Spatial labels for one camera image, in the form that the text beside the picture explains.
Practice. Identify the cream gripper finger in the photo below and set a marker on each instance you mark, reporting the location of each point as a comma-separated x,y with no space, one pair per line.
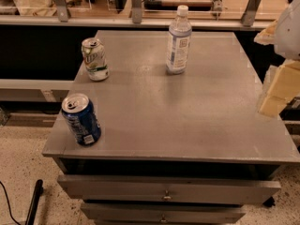
267,35
280,86

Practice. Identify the clear plastic water bottle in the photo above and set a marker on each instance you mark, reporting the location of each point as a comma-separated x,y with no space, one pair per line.
179,37

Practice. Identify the green white 7up can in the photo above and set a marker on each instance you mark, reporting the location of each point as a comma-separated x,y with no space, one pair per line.
94,58

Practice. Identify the blue pepsi can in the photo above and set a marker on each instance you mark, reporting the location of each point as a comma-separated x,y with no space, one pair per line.
78,111

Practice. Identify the grey drawer cabinet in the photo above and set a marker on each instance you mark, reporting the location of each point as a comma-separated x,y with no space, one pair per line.
202,123

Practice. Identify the black cabinet caster wheel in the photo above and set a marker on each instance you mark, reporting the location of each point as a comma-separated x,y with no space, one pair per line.
270,202

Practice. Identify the upper grey drawer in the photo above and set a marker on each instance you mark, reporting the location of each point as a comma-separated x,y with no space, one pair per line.
167,189

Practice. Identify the grey drawer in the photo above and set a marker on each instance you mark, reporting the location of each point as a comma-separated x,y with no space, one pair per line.
167,189
160,214

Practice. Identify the lower grey drawer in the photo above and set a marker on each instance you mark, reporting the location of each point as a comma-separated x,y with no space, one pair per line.
160,214

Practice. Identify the black pole on floor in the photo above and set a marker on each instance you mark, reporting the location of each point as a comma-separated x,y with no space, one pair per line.
38,190

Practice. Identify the right metal bracket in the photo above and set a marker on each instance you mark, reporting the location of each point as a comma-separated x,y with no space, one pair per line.
249,14

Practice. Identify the metal bracket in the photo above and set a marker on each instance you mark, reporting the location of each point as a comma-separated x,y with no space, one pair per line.
136,9
62,10
249,14

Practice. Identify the middle metal bracket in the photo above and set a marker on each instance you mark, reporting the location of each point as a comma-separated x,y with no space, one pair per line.
136,9

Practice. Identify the left metal bracket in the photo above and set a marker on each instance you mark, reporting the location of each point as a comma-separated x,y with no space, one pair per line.
62,10

